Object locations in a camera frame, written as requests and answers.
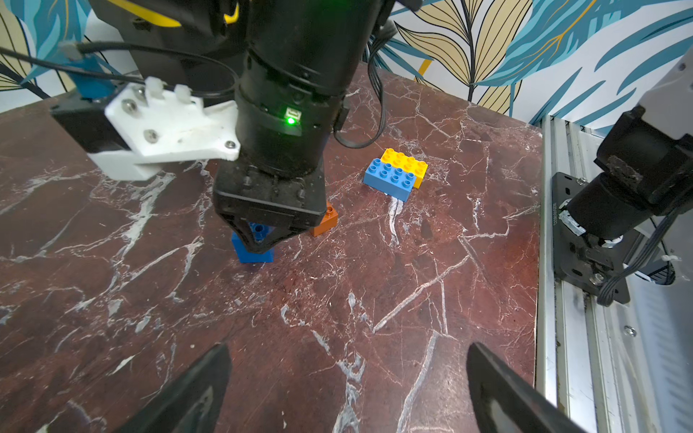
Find dark blue lego brick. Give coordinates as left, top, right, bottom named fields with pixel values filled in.
left=231, top=223, right=274, bottom=264

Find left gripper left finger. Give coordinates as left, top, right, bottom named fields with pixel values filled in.
left=117, top=344, right=232, bottom=432

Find yellow black toolbox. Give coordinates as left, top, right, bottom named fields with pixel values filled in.
left=110, top=0, right=242, bottom=32

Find orange lego brick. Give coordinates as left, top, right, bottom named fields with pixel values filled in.
left=310, top=201, right=339, bottom=237

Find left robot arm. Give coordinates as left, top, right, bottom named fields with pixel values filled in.
left=123, top=57, right=692, bottom=432

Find yellow lego brick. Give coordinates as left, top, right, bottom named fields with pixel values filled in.
left=381, top=148, right=428, bottom=189

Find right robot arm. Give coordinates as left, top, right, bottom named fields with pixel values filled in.
left=52, top=1, right=396, bottom=254

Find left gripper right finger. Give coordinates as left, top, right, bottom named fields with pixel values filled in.
left=467, top=342, right=583, bottom=433

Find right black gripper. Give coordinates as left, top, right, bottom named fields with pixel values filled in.
left=213, top=160, right=328, bottom=254

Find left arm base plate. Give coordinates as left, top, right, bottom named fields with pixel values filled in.
left=552, top=172, right=626, bottom=297

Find aluminium front rail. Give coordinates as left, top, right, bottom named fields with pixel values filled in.
left=534, top=114, right=693, bottom=433

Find long light blue lego brick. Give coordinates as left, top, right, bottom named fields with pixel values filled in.
left=364, top=159, right=416, bottom=202

